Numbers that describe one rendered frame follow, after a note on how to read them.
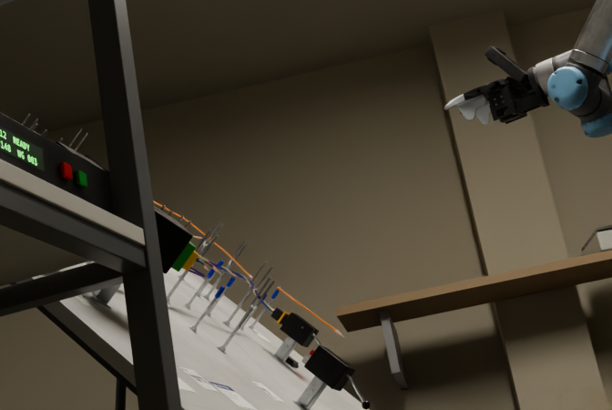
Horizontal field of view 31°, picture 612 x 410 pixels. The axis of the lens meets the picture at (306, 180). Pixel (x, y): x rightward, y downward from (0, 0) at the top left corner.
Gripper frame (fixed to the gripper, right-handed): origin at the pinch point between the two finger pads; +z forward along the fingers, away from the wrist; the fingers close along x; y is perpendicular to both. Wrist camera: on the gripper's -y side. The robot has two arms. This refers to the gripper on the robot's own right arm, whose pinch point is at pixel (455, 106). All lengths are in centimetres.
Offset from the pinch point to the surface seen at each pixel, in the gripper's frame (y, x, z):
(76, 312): 40, -125, 5
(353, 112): -61, 171, 110
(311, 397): 55, -70, 11
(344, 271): 2, 155, 125
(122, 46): 12, -126, -11
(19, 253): 35, -141, -4
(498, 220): 2, 166, 62
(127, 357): 47, -125, -1
